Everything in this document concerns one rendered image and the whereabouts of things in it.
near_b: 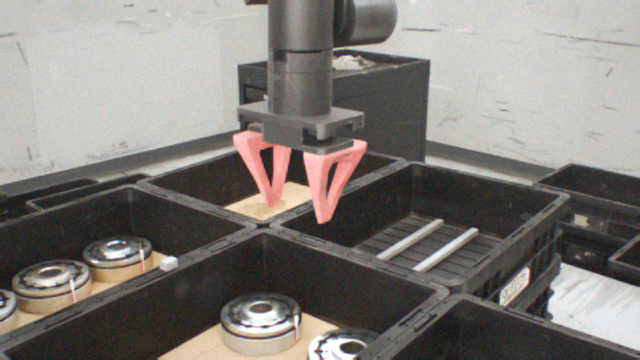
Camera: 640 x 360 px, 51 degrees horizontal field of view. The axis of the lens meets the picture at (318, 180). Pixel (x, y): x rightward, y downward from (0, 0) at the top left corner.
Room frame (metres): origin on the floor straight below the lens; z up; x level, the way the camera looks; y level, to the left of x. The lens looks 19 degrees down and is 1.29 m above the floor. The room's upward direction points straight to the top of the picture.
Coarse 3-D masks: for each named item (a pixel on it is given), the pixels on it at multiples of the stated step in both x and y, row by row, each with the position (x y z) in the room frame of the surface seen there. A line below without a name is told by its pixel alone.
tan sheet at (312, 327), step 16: (304, 320) 0.77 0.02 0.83; (320, 320) 0.77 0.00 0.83; (208, 336) 0.74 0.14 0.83; (304, 336) 0.74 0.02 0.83; (176, 352) 0.70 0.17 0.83; (192, 352) 0.70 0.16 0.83; (208, 352) 0.70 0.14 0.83; (224, 352) 0.70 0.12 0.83; (288, 352) 0.70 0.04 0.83; (304, 352) 0.70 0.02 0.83
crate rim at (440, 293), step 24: (240, 240) 0.81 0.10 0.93; (288, 240) 0.81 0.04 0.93; (192, 264) 0.74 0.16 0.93; (360, 264) 0.74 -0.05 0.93; (144, 288) 0.68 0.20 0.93; (432, 288) 0.68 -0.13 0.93; (72, 312) 0.62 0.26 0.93; (96, 312) 0.63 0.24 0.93; (24, 336) 0.58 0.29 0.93; (384, 336) 0.58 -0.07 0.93
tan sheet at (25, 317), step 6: (156, 252) 0.98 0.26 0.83; (156, 258) 0.96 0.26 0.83; (162, 258) 0.96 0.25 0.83; (156, 264) 0.94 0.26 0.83; (96, 282) 0.88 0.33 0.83; (120, 282) 0.88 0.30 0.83; (96, 288) 0.86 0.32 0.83; (102, 288) 0.86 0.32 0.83; (90, 294) 0.85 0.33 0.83; (24, 312) 0.80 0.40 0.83; (24, 318) 0.78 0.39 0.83; (30, 318) 0.78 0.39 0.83; (36, 318) 0.78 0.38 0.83; (18, 324) 0.76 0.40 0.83; (24, 324) 0.77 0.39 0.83
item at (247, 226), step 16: (112, 192) 1.00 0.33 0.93; (144, 192) 1.00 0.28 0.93; (160, 192) 1.00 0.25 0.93; (64, 208) 0.93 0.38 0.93; (192, 208) 0.93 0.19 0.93; (208, 208) 0.93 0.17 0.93; (0, 224) 0.87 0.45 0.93; (16, 224) 0.87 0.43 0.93; (240, 224) 0.87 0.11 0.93; (256, 224) 0.87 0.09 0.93; (224, 240) 0.81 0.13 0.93; (192, 256) 0.76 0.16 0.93; (144, 272) 0.72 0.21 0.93; (112, 288) 0.68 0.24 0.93; (80, 304) 0.64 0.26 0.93; (48, 320) 0.61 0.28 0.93; (0, 336) 0.58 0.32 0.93; (16, 336) 0.58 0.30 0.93
